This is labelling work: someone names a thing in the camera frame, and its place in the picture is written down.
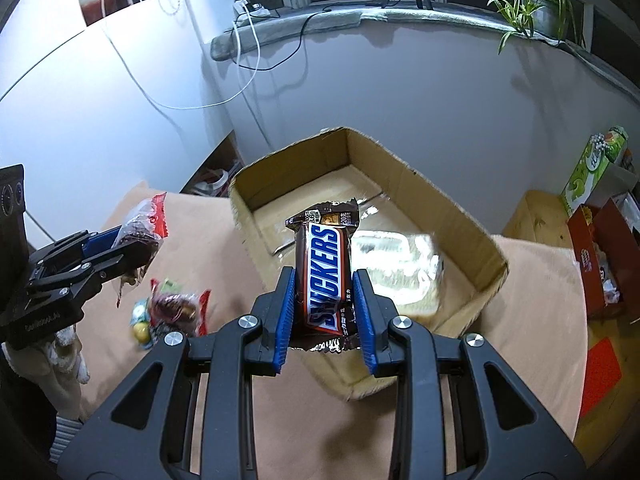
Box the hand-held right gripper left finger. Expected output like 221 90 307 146
57 266 297 480

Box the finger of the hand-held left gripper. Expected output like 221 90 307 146
29 226 123 281
24 251 128 311

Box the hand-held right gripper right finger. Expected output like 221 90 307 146
352 269 588 480

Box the clear red-edged snack packet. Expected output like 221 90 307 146
111 192 170 308
150 277 213 338

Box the brown chocolate bar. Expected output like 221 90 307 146
285 199 362 356

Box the cardboard box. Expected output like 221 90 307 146
228 126 510 403

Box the person's left hand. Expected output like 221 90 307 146
2 325 91 418

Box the clear plastic snack pack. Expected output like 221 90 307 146
350 230 446 326

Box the white plastic bag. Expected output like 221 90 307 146
192 170 232 197

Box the red box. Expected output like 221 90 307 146
567 200 640 317

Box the red paper sheet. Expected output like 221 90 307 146
582 340 624 423

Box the green carton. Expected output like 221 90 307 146
560 126 630 218

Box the white power strip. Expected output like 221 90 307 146
232 0 271 17

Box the grey carton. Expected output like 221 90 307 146
597 162 639 211

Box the grey plant pot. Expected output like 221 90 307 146
520 0 571 41

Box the thin white cable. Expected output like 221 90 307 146
100 10 262 111

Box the thick white cable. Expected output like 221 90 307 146
236 10 248 65

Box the thin black cable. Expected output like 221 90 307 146
234 4 368 70

